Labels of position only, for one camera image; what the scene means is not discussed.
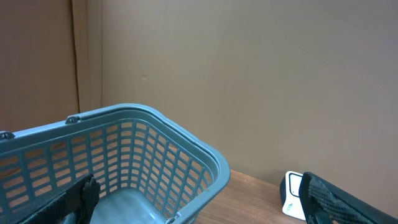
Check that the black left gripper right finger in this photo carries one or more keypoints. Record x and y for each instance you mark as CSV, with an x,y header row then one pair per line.
x,y
323,203

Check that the white barcode scanner box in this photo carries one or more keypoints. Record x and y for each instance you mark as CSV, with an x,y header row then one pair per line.
x,y
289,195

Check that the grey plastic mesh basket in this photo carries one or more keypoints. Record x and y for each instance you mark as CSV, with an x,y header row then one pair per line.
x,y
150,169

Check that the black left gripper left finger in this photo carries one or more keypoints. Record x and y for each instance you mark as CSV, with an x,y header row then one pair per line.
x,y
75,204

